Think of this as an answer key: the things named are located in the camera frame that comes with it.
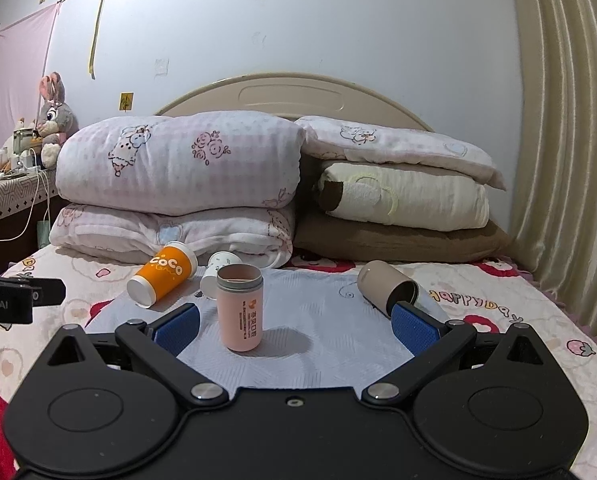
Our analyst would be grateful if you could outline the beige headboard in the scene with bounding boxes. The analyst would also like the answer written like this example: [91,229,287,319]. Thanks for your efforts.
[154,73,434,133]

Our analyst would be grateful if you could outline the grey plush bunny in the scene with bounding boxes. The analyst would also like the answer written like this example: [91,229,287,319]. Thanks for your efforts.
[36,72,79,168]

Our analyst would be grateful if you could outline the brown pillow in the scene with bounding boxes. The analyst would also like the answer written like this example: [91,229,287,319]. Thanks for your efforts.
[293,210,512,263]

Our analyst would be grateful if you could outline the white cable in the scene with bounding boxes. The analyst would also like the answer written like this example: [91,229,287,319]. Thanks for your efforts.
[0,170,54,244]

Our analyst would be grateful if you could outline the small white cup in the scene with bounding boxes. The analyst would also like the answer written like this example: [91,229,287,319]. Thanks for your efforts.
[200,251,242,300]

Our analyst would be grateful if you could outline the printed bed sheet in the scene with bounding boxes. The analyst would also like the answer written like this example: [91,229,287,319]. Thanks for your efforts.
[0,250,597,480]

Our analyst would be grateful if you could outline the cream folded blanket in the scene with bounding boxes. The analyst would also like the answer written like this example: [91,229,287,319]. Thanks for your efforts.
[313,160,490,232]

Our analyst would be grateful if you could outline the orange cup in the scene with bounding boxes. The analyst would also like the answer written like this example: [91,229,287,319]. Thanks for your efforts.
[126,241,198,307]

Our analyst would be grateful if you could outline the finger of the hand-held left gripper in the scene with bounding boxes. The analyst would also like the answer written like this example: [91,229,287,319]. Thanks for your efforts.
[30,280,67,306]

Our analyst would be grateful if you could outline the pink checked folded quilt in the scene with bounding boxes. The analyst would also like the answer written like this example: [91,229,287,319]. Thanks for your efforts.
[56,114,307,217]

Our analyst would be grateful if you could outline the cream curtain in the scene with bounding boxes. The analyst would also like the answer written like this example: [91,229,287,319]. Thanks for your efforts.
[506,0,597,331]

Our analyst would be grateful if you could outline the pink printed pillow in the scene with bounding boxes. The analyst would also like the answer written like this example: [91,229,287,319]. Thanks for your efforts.
[294,115,507,191]

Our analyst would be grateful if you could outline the pink floral folded quilt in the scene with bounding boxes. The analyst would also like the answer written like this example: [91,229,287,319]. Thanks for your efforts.
[48,204,296,268]

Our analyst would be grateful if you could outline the pink wall cloth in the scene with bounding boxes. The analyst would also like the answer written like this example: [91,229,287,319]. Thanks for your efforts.
[0,2,62,161]

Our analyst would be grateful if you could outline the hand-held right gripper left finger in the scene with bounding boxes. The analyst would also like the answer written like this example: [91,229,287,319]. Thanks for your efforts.
[46,304,229,408]

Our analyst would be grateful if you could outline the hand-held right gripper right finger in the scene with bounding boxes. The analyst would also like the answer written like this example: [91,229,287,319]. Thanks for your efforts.
[363,301,547,407]

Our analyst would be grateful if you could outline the pink cup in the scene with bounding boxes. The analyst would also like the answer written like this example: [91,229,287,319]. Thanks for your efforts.
[215,263,264,352]

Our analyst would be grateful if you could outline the pale textured mat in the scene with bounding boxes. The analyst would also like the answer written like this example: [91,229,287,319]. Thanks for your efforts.
[86,266,454,392]

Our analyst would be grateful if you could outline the side table with patterned cloth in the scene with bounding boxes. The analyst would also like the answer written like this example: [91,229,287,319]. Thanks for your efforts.
[0,167,59,253]

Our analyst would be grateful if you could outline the beige cup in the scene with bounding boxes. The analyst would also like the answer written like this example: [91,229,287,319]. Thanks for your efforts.
[357,260,419,317]

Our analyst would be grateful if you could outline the clutter of small bottles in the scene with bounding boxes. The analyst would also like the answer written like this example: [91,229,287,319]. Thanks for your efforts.
[0,119,44,181]

